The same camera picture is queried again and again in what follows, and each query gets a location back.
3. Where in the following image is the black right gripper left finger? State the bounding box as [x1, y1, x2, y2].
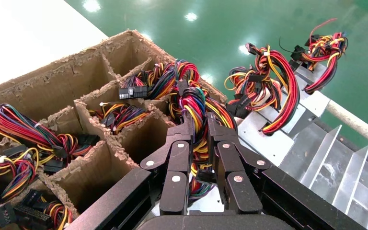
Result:
[66, 111, 194, 230]

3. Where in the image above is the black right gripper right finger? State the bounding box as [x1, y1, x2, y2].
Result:
[207, 111, 366, 230]

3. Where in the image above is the divided brown cardboard box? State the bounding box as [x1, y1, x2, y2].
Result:
[0, 29, 229, 230]

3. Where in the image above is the wire harness middle compartment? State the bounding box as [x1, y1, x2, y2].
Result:
[89, 101, 149, 134]

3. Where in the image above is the wire harness compartment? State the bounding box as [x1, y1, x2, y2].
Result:
[89, 101, 149, 134]
[0, 103, 102, 166]

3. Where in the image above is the wire harness left compartment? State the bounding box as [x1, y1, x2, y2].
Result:
[0, 103, 102, 166]

